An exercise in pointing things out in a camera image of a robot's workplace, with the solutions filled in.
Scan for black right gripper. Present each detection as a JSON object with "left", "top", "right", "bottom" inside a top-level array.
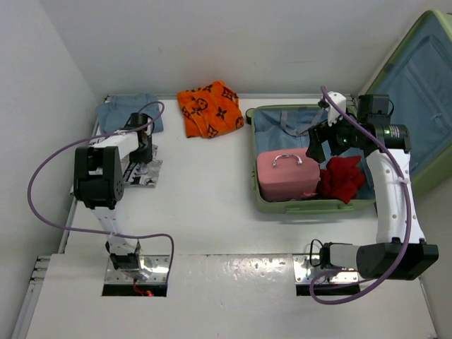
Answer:
[{"left": 307, "top": 107, "right": 364, "bottom": 162}]

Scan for newspaper print cloth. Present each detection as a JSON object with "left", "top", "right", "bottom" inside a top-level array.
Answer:
[{"left": 87, "top": 133, "right": 162, "bottom": 189}]

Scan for red garment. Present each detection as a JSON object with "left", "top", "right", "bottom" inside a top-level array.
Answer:
[{"left": 316, "top": 155, "right": 365, "bottom": 204}]

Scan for pink vanity case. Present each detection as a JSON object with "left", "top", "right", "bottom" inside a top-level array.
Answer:
[{"left": 256, "top": 148, "right": 320, "bottom": 202}]

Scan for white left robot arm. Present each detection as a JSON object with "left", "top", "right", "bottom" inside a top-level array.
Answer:
[{"left": 73, "top": 112, "right": 154, "bottom": 281}]

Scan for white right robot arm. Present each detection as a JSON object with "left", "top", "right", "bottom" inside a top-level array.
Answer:
[{"left": 307, "top": 91, "right": 439, "bottom": 280}]

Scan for light blue jeans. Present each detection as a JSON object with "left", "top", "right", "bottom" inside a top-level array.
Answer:
[{"left": 95, "top": 93, "right": 157, "bottom": 134}]

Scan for green suitcase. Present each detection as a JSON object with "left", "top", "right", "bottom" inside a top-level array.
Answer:
[{"left": 246, "top": 10, "right": 451, "bottom": 198}]

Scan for orange patterned garment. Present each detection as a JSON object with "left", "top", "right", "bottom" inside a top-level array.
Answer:
[{"left": 177, "top": 81, "right": 244, "bottom": 138}]

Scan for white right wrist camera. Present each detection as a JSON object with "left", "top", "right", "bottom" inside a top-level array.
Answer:
[{"left": 319, "top": 91, "right": 347, "bottom": 127}]

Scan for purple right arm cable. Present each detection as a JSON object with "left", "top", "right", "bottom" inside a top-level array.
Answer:
[{"left": 309, "top": 85, "right": 414, "bottom": 305}]

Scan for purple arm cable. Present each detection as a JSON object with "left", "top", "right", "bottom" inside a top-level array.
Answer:
[
  {"left": 27, "top": 101, "right": 176, "bottom": 280},
  {"left": 309, "top": 85, "right": 414, "bottom": 305}
]

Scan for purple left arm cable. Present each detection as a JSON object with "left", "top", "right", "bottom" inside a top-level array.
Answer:
[{"left": 27, "top": 101, "right": 176, "bottom": 280}]

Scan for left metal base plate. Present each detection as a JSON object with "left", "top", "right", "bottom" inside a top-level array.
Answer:
[{"left": 104, "top": 255, "right": 170, "bottom": 285}]

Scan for metal base plate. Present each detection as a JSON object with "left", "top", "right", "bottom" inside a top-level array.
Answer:
[
  {"left": 104, "top": 255, "right": 170, "bottom": 285},
  {"left": 292, "top": 254, "right": 359, "bottom": 285}
]

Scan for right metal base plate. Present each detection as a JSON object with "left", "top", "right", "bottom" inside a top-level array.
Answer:
[{"left": 292, "top": 254, "right": 359, "bottom": 285}]

